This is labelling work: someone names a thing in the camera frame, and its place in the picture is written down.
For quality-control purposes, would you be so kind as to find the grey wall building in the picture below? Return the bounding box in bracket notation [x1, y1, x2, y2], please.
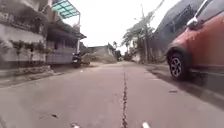
[146, 0, 205, 64]

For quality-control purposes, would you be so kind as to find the grey concrete road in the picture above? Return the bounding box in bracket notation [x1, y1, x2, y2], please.
[0, 60, 224, 128]

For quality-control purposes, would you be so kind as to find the low grey building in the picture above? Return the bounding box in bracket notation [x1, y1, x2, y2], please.
[81, 43, 122, 64]

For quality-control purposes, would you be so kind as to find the building with green canopy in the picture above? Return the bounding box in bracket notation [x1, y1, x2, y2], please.
[0, 0, 88, 71]

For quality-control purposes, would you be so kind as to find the motorcycle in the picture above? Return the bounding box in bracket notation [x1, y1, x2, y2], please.
[71, 52, 83, 69]

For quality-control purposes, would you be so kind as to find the orange car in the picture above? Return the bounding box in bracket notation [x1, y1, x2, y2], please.
[165, 0, 224, 82]

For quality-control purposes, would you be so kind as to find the raised planter kerb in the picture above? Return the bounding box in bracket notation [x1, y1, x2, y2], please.
[0, 65, 55, 88]

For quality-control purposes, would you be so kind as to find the row of trees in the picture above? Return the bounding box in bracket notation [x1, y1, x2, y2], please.
[120, 13, 156, 63]

